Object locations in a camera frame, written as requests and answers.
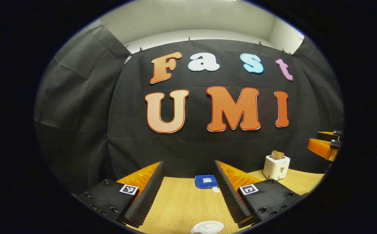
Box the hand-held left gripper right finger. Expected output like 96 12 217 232
214 160 306 228

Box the white toaster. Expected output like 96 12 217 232
262 155 290 181

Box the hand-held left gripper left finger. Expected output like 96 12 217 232
71 161 165 228

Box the white teacup lid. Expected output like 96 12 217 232
191 221 224 234

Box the black backdrop cloth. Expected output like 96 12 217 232
34 24 344 192

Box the blue towel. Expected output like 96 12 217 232
195 175 220 193

